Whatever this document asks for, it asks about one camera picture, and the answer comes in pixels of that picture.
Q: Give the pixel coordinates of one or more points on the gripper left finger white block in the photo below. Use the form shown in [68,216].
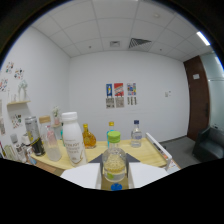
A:
[81,175]

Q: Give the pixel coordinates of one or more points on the gripper right finger white block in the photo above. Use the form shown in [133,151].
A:
[146,175]

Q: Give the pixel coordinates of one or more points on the clear bottle green cap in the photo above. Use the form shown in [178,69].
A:
[114,160]

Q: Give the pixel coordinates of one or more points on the large white milk bottle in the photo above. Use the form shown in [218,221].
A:
[74,140]

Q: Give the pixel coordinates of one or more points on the amber round bottle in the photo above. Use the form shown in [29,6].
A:
[89,139]

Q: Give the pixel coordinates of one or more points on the clear bottle blue cap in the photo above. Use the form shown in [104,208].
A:
[136,136]

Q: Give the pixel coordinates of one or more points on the glass jar cork lid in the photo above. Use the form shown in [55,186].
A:
[51,143]

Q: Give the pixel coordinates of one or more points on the light blue bottle yellow cap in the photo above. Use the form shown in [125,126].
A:
[111,128]

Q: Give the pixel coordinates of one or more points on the tall black yellow can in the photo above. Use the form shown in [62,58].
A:
[34,136]

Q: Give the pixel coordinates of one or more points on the white flower vase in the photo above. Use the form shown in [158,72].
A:
[56,115]

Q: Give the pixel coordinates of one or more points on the black armchair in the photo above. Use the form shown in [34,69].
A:
[210,145]

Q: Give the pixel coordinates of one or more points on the brown door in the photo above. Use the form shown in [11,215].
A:
[197,100]

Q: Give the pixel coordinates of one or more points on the ceiling air vent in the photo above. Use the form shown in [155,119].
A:
[139,42]

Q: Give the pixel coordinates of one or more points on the square ceiling fixture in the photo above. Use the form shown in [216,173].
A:
[115,43]

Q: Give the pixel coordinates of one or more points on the ceiling light panel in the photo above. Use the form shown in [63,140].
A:
[203,38]

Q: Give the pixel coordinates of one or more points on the white frame wooden shelf rack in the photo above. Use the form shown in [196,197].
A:
[146,151]

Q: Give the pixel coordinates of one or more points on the multicolour wall poster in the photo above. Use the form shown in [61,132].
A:
[131,89]

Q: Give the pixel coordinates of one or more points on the blue wall poster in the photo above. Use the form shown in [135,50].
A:
[109,90]

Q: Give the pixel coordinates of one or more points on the wooden wall shelf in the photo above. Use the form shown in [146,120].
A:
[18,103]

